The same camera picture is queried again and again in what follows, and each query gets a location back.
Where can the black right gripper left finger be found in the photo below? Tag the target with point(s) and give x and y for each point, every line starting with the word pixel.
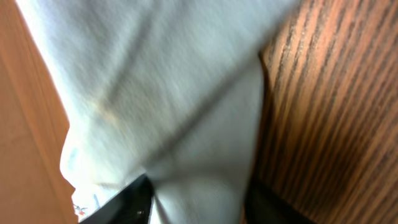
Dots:
pixel 131 206

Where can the light blue printed t-shirt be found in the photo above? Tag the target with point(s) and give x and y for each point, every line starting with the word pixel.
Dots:
pixel 170 91

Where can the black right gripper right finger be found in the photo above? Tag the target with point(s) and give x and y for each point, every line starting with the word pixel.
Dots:
pixel 263 206

